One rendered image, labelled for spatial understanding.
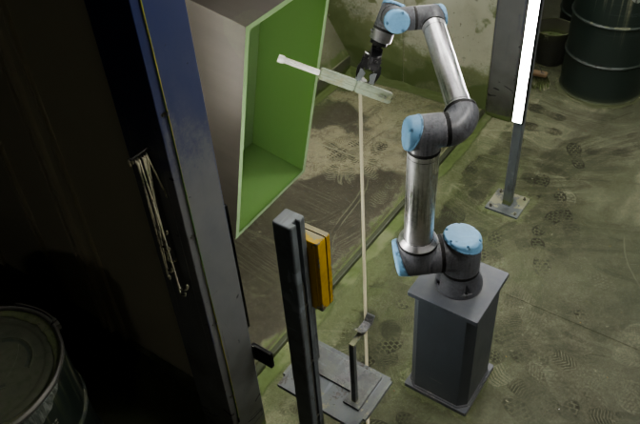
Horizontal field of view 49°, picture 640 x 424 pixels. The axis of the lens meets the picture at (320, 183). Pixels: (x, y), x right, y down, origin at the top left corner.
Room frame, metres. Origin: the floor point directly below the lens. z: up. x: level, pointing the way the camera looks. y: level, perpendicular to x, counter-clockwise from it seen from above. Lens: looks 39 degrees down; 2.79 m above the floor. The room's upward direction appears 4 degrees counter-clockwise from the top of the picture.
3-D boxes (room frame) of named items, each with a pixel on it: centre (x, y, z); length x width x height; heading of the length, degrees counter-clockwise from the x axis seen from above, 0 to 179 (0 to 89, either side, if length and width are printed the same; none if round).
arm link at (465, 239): (1.91, -0.52, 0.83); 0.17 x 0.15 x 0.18; 93
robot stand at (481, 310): (1.91, -0.53, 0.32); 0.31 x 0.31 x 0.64; 53
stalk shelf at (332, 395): (1.39, 0.00, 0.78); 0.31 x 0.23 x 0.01; 53
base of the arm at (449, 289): (1.91, -0.53, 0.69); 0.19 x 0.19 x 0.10
